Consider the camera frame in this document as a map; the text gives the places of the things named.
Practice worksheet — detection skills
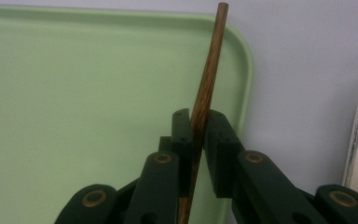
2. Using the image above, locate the green plastic tray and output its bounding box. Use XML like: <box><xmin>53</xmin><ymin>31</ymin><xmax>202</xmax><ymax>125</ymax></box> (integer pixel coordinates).
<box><xmin>0</xmin><ymin>4</ymin><xmax>255</xmax><ymax>224</ymax></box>

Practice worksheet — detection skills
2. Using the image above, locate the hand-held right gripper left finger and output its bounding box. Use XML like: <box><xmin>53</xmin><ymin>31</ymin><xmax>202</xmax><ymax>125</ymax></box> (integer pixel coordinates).
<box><xmin>158</xmin><ymin>107</ymin><xmax>195</xmax><ymax>198</ymax></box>

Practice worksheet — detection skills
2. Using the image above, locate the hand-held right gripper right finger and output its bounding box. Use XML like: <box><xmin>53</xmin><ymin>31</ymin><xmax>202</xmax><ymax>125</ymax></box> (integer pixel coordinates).
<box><xmin>203</xmin><ymin>108</ymin><xmax>246</xmax><ymax>199</ymax></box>

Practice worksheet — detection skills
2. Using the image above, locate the brown wooden chopstick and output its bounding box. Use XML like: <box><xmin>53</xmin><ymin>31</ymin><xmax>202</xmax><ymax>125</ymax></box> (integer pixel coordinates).
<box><xmin>177</xmin><ymin>2</ymin><xmax>230</xmax><ymax>224</ymax></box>

